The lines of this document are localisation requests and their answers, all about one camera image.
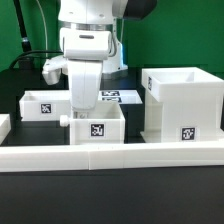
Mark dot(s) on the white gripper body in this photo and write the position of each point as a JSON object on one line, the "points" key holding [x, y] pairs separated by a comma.
{"points": [[84, 51]]}

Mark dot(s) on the white front drawer tray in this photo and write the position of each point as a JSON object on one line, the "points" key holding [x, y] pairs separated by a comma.
{"points": [[104, 125]]}

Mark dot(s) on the white drawer tray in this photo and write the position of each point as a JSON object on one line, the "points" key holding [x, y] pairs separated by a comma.
{"points": [[44, 105], [104, 125]]}

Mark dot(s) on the white drawer cabinet box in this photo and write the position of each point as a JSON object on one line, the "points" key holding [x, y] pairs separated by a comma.
{"points": [[182, 105]]}

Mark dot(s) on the white rear drawer tray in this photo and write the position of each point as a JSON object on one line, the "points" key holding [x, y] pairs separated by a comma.
{"points": [[44, 105]]}

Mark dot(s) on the white marker tag sheet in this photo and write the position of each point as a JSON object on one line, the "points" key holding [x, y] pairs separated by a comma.
{"points": [[120, 96]]}

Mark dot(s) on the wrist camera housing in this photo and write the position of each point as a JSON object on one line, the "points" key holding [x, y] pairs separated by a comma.
{"points": [[53, 68]]}

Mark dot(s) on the white obstacle fence wall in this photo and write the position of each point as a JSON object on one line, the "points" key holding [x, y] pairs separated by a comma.
{"points": [[110, 156]]}

